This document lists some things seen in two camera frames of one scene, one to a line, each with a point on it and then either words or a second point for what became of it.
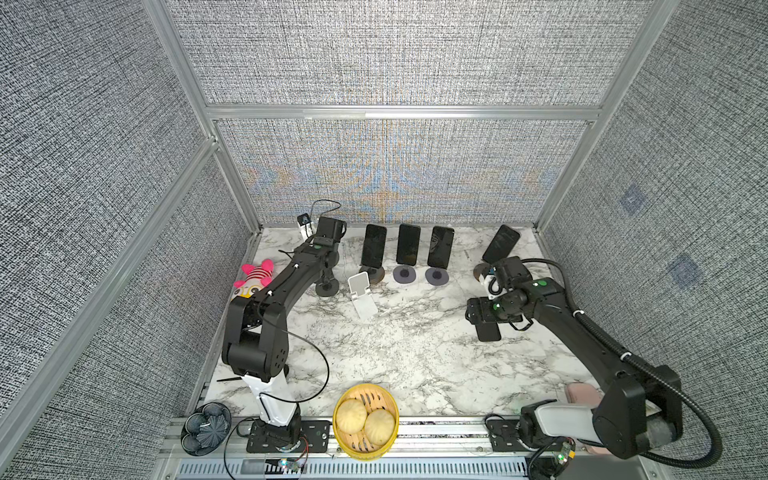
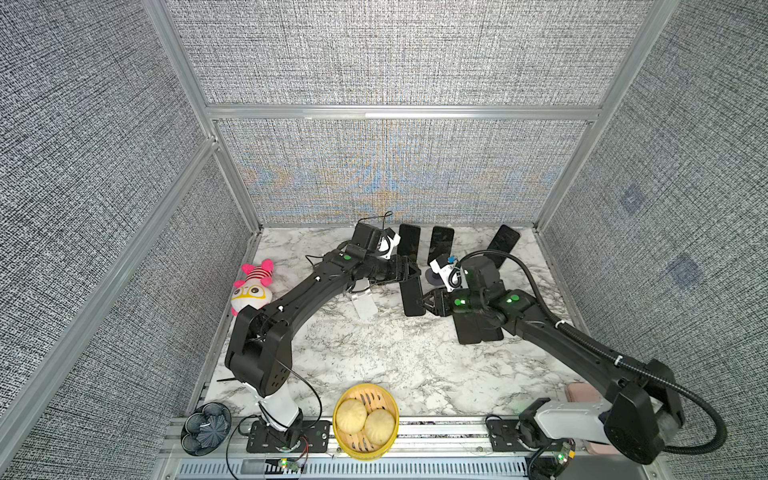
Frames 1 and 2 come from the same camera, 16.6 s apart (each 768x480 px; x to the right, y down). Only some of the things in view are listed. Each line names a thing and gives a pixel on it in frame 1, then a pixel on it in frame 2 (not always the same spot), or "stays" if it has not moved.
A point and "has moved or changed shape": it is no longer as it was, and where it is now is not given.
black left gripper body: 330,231 to 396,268
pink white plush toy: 254,278 stays
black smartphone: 408,239 stays
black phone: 374,246 has moved or changed shape
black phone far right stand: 502,245 stays
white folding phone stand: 362,297 stays
